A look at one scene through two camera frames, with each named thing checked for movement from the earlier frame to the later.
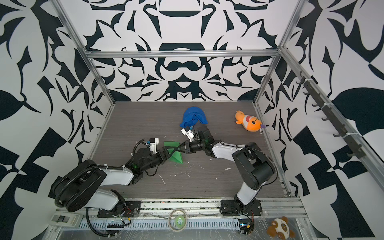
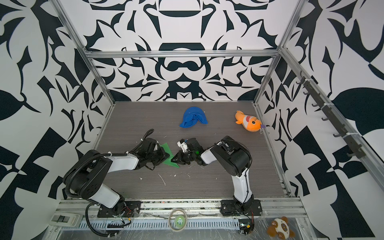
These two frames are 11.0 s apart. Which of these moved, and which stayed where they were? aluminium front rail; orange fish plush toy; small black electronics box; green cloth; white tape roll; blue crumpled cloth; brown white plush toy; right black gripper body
Moved: right black gripper body; green cloth
Stayed: aluminium front rail; small black electronics box; white tape roll; blue crumpled cloth; orange fish plush toy; brown white plush toy
